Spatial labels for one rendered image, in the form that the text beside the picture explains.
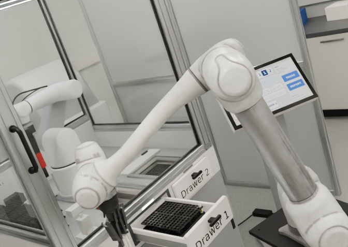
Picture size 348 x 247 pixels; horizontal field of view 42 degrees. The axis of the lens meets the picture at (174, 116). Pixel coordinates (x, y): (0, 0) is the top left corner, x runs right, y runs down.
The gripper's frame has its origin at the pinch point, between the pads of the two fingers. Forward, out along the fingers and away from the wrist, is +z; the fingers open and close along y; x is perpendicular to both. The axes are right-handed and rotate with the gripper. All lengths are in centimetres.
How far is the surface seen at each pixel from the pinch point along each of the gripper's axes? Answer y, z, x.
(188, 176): 62, 8, 0
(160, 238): 18.7, 12.3, -2.6
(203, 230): 21.1, 10.7, -21.7
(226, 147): 207, 62, 37
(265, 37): 189, -25, -22
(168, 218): 28.8, 9.6, -2.9
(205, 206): 40.0, 11.9, -15.6
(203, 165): 74, 9, -4
